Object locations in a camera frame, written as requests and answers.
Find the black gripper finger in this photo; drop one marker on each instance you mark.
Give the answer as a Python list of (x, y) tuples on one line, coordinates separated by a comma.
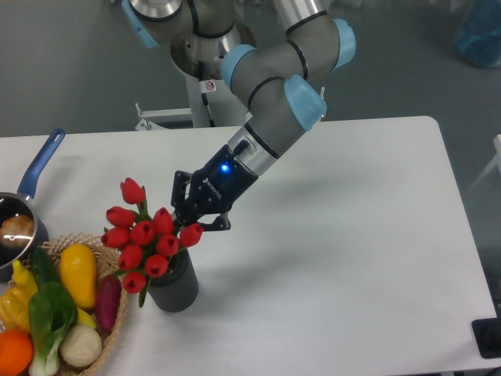
[(182, 208), (220, 223)]

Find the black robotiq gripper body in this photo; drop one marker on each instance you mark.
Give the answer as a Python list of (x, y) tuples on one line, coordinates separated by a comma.
[(216, 186)]

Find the red tulip bouquet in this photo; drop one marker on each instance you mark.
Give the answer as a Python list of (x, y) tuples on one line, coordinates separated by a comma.
[(147, 243)]

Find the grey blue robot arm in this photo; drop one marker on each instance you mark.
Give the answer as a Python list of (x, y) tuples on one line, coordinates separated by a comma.
[(211, 17)]

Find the dark grey ribbed vase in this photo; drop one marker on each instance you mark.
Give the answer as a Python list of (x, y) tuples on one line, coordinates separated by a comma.
[(177, 290)]

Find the woven wicker basket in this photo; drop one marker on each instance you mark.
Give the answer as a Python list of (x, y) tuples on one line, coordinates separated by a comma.
[(106, 262)]

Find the yellow squash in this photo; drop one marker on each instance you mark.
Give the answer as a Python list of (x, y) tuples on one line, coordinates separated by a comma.
[(77, 269)]

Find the purple eggplant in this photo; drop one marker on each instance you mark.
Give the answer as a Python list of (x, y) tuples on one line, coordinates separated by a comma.
[(107, 302)]

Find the green bok choy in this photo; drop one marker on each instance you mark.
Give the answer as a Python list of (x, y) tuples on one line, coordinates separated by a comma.
[(51, 313)]

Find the small yellow pepper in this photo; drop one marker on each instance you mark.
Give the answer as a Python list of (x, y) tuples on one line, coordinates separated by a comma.
[(24, 279)]

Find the beige garlic bulb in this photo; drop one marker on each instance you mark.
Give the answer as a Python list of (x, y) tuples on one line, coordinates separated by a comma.
[(81, 347)]

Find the yellow bell pepper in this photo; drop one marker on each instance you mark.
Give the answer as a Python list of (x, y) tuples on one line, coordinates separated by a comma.
[(13, 307)]

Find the orange fruit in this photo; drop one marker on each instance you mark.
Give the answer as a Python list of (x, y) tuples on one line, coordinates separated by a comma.
[(16, 352)]

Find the black device at table edge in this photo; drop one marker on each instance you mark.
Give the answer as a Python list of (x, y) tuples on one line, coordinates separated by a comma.
[(487, 337)]

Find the blue bag on floor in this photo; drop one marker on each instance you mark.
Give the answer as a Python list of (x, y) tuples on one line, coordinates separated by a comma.
[(477, 38)]

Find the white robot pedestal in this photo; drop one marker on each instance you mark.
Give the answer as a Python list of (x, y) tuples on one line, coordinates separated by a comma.
[(195, 102)]

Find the blue handled saucepan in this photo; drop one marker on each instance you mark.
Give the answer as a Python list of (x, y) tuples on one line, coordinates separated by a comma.
[(21, 228)]

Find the white frame at right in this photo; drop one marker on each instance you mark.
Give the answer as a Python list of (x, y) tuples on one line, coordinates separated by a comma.
[(488, 174)]

